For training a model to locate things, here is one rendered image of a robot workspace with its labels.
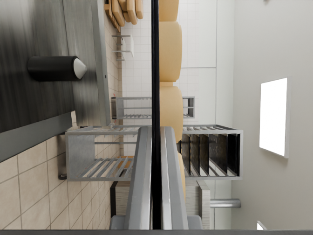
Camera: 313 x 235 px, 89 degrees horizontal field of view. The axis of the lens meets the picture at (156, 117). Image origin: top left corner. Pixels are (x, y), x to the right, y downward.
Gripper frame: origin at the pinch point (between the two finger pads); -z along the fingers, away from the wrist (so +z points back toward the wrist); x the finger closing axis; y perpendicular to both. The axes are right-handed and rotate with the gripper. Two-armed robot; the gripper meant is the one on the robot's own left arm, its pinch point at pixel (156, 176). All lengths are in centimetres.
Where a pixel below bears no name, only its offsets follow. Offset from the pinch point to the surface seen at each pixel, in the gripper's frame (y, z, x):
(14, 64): 1.0, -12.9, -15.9
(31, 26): 3.8, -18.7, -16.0
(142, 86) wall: -199, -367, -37
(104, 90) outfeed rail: -7.6, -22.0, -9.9
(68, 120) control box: -10.9, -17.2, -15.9
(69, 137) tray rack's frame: -106, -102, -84
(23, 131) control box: -5.7, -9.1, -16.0
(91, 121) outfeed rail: -12.9, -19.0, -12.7
